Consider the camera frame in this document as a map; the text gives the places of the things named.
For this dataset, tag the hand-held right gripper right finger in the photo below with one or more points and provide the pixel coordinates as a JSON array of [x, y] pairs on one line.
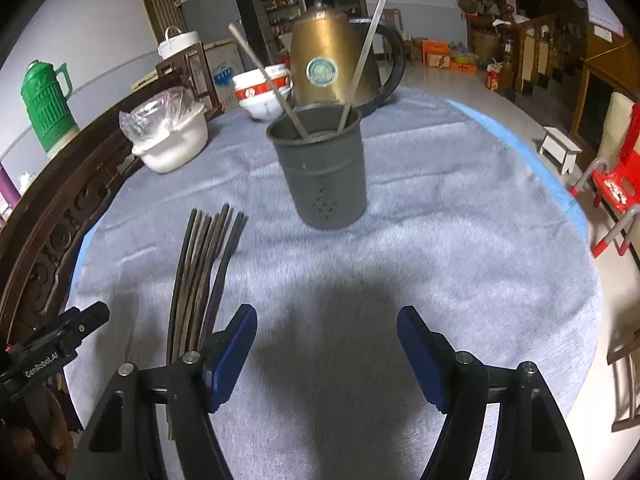
[[420, 355]]

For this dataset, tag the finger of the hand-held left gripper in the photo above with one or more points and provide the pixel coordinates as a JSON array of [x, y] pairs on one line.
[[90, 317]]

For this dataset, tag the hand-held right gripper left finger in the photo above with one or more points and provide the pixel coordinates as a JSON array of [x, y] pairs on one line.
[[232, 355]]

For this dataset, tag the bundle of dark chopsticks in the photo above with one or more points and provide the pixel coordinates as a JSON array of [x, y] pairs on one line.
[[200, 270]]

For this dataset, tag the grey utensil holder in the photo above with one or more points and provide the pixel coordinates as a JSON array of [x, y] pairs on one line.
[[320, 180]]

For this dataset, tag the person's left hand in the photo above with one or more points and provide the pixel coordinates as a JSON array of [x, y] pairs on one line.
[[35, 450]]

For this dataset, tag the dark carved wooden bench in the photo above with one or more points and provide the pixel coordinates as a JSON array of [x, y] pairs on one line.
[[55, 210]]

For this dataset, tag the purple flask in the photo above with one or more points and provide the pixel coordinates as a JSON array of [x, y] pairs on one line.
[[4, 185]]

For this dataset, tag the clear plastic bag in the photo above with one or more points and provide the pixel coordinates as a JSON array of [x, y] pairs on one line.
[[150, 115]]

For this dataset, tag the green thermos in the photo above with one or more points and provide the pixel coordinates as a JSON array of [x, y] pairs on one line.
[[47, 110]]

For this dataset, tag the blue tablecloth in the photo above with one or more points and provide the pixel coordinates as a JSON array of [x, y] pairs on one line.
[[550, 180]]

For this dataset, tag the white bowl blue pattern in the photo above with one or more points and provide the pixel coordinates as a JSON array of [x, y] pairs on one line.
[[262, 110]]

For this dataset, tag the small white stool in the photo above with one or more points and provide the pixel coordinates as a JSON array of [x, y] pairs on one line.
[[560, 147]]

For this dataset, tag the dark wooden stand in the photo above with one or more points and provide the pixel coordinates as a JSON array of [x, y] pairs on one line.
[[197, 75]]

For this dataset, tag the red plastic chair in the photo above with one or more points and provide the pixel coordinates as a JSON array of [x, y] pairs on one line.
[[620, 180]]

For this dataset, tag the white bowl red band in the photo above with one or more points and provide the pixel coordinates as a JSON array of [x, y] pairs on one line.
[[255, 87]]

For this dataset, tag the white chest freezer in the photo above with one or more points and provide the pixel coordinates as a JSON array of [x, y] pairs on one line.
[[225, 67]]

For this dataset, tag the white lidded bucket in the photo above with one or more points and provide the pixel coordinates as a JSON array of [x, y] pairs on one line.
[[180, 45]]

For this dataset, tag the light brown chopstick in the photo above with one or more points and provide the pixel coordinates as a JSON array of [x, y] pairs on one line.
[[260, 67]]

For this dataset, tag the flat orange box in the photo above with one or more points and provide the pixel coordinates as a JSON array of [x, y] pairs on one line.
[[464, 65]]

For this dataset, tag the orange cardboard box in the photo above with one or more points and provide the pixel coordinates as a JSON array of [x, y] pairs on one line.
[[436, 55]]

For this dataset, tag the grey flat chopstick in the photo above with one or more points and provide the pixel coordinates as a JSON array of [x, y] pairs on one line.
[[367, 50]]

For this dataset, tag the grey refrigerator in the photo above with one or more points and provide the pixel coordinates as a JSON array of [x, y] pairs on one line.
[[210, 15]]

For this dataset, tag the wooden staircase railing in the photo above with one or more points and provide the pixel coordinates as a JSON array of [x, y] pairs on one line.
[[535, 50]]

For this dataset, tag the gold electric kettle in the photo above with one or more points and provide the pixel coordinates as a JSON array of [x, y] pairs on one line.
[[325, 40]]

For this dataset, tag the brown wooden chair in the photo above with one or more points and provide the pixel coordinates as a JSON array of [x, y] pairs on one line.
[[395, 16]]

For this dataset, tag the wooden cabinet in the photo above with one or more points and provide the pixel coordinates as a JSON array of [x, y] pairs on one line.
[[605, 60]]

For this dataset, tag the shelf of groceries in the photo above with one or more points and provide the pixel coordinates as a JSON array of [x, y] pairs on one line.
[[277, 5]]

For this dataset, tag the wall calendar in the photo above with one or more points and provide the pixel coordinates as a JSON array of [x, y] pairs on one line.
[[600, 5]]

